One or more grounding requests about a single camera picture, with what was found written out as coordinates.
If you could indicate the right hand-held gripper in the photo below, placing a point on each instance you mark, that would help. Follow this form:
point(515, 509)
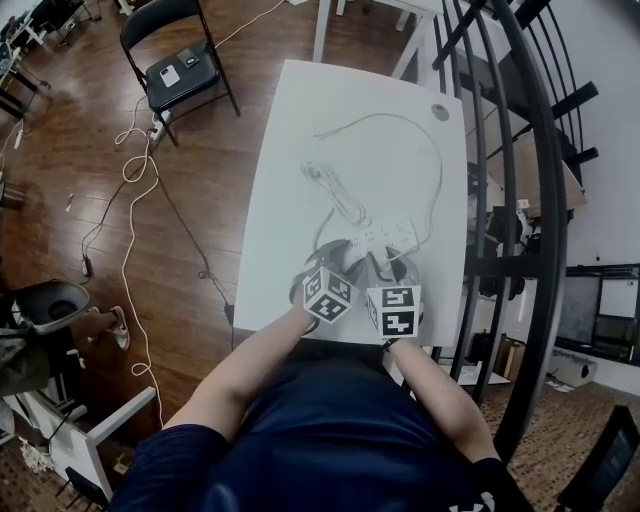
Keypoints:
point(397, 310)

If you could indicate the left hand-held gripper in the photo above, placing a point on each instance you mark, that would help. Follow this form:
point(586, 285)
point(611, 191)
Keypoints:
point(327, 295)

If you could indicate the white charger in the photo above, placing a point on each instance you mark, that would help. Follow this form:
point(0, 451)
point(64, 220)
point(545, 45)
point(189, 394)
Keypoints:
point(381, 256)

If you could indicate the person's left forearm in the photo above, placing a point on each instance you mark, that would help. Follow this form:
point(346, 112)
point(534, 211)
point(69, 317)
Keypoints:
point(240, 380)

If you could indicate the person's right forearm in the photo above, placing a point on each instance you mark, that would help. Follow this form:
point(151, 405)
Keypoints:
point(440, 395)

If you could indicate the white floor power strip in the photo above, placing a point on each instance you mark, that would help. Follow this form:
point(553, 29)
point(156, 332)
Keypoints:
point(160, 124)

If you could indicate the black spiral staircase railing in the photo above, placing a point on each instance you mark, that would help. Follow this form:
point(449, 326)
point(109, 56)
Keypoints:
point(520, 200)

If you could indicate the brown cardboard box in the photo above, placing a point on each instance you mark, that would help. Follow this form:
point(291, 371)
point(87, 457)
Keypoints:
point(511, 356)

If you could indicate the grey round table grommet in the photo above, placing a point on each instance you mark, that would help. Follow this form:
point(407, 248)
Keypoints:
point(440, 111)

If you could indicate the person's dark blue clothing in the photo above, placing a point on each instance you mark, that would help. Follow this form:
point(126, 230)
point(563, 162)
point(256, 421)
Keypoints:
point(320, 440)

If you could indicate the black framed screen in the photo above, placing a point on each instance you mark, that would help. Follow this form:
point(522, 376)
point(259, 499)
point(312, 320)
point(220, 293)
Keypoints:
point(600, 310)

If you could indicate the white table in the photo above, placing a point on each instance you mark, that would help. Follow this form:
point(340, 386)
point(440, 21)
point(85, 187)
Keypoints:
point(380, 20)

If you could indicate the white phone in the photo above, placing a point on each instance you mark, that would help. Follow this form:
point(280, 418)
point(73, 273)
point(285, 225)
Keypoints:
point(169, 75)

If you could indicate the black wallet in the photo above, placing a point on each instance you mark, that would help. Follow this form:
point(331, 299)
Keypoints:
point(189, 58)

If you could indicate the black folding chair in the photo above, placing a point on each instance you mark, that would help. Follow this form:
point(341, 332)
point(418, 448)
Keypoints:
point(175, 65)

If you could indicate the grey round bin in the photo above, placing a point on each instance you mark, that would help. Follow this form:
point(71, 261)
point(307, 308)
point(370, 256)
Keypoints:
point(52, 305)

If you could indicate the white desk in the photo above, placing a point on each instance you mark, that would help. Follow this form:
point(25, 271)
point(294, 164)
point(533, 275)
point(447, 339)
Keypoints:
point(95, 430)

